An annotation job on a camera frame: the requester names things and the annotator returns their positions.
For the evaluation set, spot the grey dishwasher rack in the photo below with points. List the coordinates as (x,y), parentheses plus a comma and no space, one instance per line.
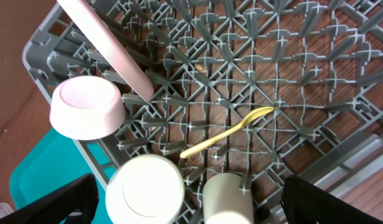
(318,63)

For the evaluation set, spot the teal plastic tray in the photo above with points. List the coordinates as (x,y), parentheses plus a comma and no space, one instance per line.
(53,163)

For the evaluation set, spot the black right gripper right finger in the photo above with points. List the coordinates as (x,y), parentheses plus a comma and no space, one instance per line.
(304,203)

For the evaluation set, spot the white bowl with rice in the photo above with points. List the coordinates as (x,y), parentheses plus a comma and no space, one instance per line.
(86,108)

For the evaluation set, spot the small white bowl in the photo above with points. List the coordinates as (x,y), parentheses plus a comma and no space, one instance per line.
(146,189)

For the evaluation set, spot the large white plate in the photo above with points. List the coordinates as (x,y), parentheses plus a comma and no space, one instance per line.
(107,44)

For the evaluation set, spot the yellow plastic spoon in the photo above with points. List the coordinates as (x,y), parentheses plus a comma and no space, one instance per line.
(250,117)

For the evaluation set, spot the white paper cup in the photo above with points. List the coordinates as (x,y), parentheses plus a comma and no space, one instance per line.
(224,203)

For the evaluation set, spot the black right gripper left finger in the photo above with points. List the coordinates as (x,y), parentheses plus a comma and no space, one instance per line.
(75,202)

